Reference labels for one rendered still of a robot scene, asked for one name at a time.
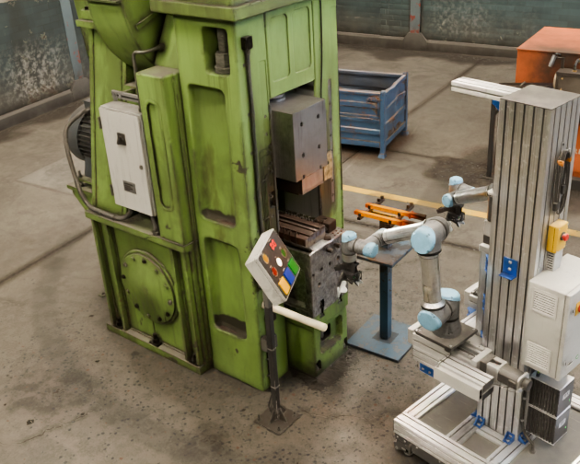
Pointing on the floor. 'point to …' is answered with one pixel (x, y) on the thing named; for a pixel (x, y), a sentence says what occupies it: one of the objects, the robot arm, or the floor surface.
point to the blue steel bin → (372, 108)
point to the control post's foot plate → (277, 420)
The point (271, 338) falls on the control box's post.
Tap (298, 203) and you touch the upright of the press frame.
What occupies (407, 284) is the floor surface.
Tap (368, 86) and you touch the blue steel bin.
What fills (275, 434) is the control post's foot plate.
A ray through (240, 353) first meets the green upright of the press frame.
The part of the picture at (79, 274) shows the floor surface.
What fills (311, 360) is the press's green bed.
